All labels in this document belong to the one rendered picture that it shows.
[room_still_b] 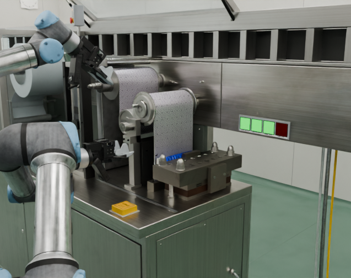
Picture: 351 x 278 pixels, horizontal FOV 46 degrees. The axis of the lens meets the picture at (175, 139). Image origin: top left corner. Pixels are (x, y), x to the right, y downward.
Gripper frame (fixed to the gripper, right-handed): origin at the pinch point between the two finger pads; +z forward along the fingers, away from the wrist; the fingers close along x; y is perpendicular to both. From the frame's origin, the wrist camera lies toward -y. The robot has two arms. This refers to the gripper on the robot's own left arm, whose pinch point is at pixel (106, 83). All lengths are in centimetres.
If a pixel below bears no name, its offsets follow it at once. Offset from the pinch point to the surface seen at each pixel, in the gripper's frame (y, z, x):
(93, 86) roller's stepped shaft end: 2.5, 8.4, 22.3
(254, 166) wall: 89, 294, 124
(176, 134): 1.3, 39.3, -7.7
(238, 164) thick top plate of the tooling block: 4, 64, -27
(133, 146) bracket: -13.2, 27.7, 0.5
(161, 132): -2.6, 30.5, -7.7
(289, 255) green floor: -3, 210, 5
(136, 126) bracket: -5.3, 23.2, -0.4
